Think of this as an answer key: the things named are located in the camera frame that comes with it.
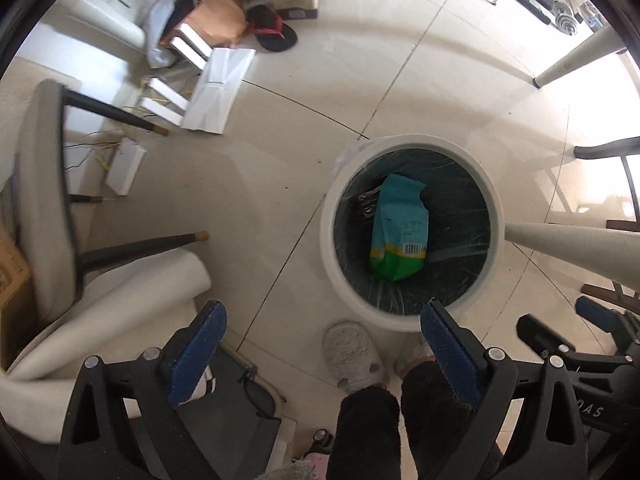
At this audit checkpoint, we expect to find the green teal snack bag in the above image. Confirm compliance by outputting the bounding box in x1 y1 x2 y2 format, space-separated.
369 174 428 282

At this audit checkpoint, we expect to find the white round trash bin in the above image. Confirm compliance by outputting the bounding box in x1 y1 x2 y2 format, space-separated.
319 133 504 333

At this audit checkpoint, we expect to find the white table leg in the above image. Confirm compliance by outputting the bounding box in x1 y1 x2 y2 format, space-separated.
504 222 640 292

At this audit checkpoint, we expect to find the black trouser right leg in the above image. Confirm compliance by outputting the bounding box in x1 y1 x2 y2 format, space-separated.
400 360 472 479

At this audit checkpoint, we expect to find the black trouser leg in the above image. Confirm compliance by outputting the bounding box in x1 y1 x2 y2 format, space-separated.
400 360 472 479
326 385 401 480

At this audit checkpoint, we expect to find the grey left slipper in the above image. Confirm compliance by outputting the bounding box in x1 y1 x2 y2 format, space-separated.
322 321 388 394

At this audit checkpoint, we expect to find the black trouser left leg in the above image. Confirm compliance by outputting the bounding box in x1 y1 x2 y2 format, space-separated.
326 385 401 480

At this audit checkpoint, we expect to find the white padded stool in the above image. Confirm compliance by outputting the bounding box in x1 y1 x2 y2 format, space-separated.
12 79 209 322

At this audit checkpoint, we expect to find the red black sandal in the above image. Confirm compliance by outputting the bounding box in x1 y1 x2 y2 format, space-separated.
246 6 298 53

